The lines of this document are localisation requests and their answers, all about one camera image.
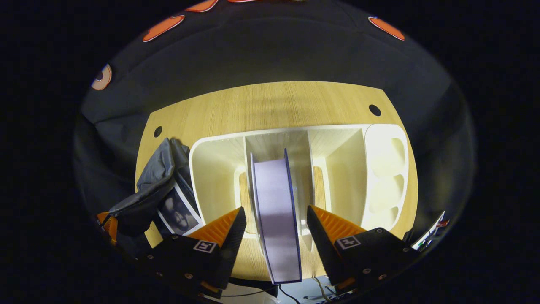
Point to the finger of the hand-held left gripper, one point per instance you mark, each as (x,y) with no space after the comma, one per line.
(110,226)

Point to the cluttered equipment stand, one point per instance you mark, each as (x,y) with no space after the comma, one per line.
(430,234)

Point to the grey fabric schoolbag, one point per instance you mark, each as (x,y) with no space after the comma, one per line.
(143,198)

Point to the black backdrop cloth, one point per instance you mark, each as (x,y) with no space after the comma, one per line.
(274,50)

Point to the grey portrait cover book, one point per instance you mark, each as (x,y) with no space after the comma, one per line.
(179,215)

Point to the blue book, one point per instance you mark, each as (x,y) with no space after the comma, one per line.
(276,211)

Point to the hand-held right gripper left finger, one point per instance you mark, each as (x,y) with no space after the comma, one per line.
(234,245)

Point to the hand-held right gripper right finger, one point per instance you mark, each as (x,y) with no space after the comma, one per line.
(322,249)

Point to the white plastic bookshelf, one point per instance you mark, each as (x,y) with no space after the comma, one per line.
(215,177)

